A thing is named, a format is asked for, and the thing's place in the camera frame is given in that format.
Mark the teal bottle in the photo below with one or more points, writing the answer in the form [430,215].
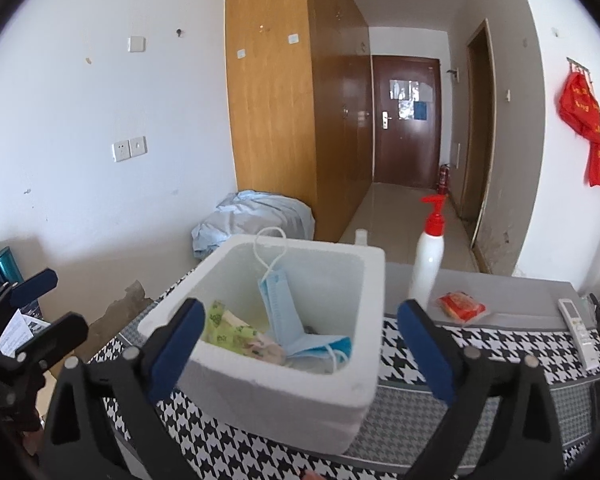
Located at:
[7,267]

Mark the white wall panel box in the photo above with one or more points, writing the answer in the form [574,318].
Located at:
[456,156]

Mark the wooden wardrobe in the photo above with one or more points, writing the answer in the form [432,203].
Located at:
[270,110]

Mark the houndstooth patchwork blanket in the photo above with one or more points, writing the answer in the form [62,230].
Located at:
[410,425]

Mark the red snack packet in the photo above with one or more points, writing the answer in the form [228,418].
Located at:
[460,306]

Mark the white printed leaflet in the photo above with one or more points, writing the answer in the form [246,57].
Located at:
[15,332]

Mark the blue door notice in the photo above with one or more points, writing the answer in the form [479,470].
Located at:
[419,111]

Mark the wooden side door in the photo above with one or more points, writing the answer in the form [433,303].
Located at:
[480,135]

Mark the white remote control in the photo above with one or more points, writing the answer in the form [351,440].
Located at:
[577,330]

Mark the green printed plastic bag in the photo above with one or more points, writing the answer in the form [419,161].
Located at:
[225,332]

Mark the white wall socket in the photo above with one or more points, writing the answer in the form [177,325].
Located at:
[120,151]
[138,146]

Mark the metal wall hook rack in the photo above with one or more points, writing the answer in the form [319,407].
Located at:
[579,66]

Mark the white foam box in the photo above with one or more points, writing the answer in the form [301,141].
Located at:
[280,410]

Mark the grey wall bracket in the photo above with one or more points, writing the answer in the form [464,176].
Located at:
[454,73]

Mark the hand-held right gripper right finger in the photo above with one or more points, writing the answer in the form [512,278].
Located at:
[430,355]

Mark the red fire extinguisher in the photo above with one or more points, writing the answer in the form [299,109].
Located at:
[443,180]

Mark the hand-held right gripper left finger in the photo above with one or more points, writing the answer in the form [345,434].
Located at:
[172,350]

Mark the dark brown entrance door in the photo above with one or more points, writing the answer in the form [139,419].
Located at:
[410,150]

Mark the white wall switch plate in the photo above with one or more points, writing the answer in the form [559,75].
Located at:
[136,44]

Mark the blue face mask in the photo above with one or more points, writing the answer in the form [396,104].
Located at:
[280,305]
[320,347]

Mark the white pump bottle red cap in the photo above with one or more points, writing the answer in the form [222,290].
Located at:
[426,260]

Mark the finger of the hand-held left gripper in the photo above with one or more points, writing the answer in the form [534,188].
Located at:
[32,284]
[60,332]

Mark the light blue bedding bundle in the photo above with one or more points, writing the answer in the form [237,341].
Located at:
[250,220]

